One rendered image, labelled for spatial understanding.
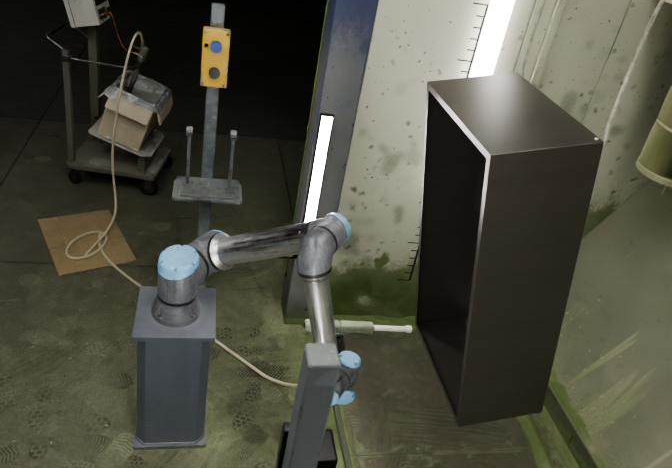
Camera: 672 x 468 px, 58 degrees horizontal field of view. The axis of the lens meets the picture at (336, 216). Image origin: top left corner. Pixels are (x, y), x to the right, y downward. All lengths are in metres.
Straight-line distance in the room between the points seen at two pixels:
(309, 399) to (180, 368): 1.60
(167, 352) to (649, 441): 2.06
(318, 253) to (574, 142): 0.85
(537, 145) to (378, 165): 1.26
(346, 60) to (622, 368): 1.92
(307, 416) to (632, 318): 2.50
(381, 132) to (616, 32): 1.17
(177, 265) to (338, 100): 1.06
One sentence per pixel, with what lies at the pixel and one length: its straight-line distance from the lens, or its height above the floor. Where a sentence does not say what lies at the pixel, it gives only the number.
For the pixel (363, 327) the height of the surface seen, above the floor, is 0.56.
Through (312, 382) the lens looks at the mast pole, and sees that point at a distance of 0.94.
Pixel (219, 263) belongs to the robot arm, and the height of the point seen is 0.86.
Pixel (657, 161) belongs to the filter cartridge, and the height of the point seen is 1.34.
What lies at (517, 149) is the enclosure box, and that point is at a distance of 1.83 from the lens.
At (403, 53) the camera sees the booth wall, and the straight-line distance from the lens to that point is 2.79.
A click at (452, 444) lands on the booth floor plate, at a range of 3.07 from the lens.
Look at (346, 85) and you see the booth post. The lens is 2.78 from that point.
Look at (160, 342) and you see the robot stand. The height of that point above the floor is 0.60.
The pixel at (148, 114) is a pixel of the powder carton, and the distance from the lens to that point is 4.24.
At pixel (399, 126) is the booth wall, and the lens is 2.91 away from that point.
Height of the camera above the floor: 2.28
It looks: 30 degrees down
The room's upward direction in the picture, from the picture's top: 11 degrees clockwise
